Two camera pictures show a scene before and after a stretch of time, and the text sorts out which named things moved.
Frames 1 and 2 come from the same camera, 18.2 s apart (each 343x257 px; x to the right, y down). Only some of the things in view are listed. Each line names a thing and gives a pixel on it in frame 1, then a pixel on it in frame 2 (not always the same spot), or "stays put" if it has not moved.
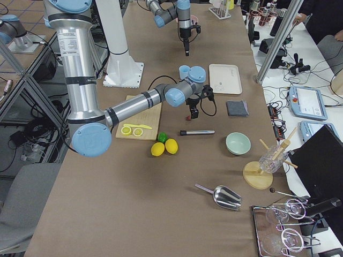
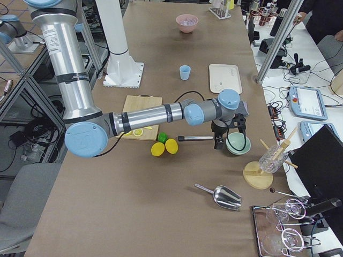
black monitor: (318, 160) stays put
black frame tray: (281, 231) stays put
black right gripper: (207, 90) -> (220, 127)
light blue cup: (184, 71) stays put
